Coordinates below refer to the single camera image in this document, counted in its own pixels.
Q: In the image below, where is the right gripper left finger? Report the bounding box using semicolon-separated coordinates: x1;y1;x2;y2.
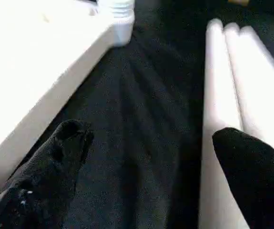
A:
0;120;95;229

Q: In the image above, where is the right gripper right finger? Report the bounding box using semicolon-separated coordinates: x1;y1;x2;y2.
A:
212;127;274;229

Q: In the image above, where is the white plastic table top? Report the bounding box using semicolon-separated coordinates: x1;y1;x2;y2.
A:
0;0;136;198

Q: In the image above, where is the black work mat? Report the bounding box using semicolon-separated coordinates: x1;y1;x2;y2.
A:
0;0;274;229

